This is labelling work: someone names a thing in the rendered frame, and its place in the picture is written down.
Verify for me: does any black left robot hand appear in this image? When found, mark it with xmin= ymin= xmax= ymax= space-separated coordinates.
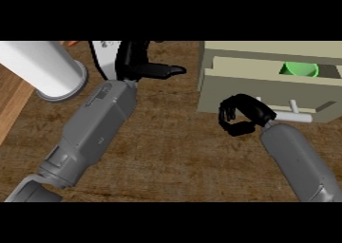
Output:
xmin=113 ymin=40 xmax=187 ymax=83

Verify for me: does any beige drawer with white handle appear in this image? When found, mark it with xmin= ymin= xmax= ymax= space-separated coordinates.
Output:
xmin=196 ymin=56 xmax=342 ymax=123

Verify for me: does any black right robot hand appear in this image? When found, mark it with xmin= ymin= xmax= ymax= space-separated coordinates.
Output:
xmin=216 ymin=93 xmax=277 ymax=138

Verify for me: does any green cup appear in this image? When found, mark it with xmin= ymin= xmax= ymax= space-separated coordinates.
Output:
xmin=277 ymin=61 xmax=321 ymax=78

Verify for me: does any beige wooden drawer cabinet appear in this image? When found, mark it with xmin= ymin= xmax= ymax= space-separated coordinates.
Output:
xmin=194 ymin=40 xmax=342 ymax=123

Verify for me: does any white cylindrical container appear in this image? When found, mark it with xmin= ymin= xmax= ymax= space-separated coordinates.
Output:
xmin=0 ymin=40 xmax=89 ymax=103

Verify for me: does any white black-edged appliance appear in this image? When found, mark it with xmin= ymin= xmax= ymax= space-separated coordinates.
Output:
xmin=88 ymin=40 xmax=125 ymax=82

